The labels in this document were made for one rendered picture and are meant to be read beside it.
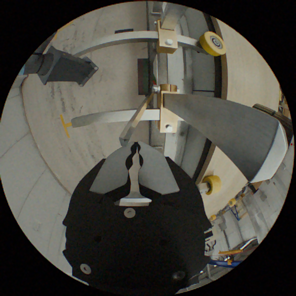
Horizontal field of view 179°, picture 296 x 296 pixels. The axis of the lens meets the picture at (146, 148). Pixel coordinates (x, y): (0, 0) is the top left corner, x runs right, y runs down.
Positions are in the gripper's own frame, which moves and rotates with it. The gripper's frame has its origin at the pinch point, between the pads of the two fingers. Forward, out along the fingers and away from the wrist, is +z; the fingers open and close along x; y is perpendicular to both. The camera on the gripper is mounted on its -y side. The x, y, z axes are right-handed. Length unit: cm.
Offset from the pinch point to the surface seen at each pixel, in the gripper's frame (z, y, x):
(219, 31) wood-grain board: 11.4, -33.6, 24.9
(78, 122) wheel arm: 14.7, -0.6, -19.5
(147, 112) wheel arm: 14.6, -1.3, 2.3
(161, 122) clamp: 13.6, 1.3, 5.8
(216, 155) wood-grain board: 10.6, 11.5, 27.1
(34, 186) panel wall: 31, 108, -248
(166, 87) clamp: 13.9, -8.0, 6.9
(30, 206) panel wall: -16, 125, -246
